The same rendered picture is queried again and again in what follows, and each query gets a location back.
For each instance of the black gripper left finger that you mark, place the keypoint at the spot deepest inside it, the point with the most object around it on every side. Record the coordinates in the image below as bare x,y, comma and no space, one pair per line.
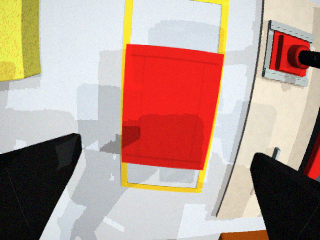
31,182

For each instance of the yellow flat rectangular block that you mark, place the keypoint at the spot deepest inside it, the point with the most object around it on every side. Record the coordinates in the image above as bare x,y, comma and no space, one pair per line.
19,39

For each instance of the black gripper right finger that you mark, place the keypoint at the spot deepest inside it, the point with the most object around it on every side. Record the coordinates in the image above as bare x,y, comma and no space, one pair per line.
289,200

